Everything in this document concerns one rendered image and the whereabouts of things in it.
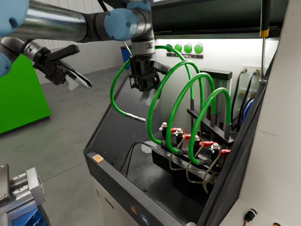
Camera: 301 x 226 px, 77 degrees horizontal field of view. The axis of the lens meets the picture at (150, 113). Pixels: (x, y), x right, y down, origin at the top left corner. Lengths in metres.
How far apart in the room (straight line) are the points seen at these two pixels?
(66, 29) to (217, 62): 0.63
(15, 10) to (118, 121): 0.87
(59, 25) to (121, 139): 0.75
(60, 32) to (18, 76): 3.33
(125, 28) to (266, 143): 0.49
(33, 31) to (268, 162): 0.66
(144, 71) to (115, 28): 0.19
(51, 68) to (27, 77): 3.05
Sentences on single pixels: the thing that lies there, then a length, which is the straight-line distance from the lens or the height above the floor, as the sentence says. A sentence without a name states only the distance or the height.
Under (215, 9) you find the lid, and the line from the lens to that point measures 0.78.
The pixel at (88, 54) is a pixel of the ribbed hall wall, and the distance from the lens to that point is 7.35.
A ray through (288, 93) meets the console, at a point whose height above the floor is 1.32.
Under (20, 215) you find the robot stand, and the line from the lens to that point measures 0.95.
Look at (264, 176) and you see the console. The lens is 0.66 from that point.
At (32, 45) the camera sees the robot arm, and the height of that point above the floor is 1.48.
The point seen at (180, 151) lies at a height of 1.11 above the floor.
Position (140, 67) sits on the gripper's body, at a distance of 0.64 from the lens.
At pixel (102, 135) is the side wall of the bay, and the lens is 1.02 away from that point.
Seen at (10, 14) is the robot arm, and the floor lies 1.54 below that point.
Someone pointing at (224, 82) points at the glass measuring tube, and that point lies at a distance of 0.88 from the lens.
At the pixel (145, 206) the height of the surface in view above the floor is 0.95.
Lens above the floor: 1.52
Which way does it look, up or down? 26 degrees down
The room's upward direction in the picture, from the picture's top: 6 degrees counter-clockwise
